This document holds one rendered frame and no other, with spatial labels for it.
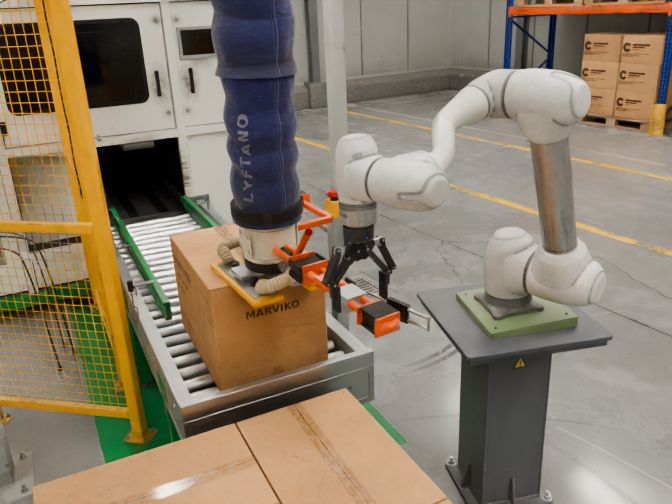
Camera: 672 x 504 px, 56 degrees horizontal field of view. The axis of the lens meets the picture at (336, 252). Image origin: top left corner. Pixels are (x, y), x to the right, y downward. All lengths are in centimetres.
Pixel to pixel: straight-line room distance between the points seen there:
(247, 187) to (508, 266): 87
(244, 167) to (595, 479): 183
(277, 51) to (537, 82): 69
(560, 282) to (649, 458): 117
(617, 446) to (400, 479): 136
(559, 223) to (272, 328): 98
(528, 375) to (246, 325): 98
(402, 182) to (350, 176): 15
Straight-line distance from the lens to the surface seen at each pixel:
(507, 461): 250
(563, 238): 198
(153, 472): 201
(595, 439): 303
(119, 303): 276
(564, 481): 279
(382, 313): 155
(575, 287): 203
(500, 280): 216
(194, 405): 213
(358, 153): 143
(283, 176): 190
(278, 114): 185
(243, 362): 221
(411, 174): 133
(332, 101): 514
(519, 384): 233
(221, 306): 209
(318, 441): 201
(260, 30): 178
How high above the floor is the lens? 178
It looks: 21 degrees down
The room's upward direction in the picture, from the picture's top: 3 degrees counter-clockwise
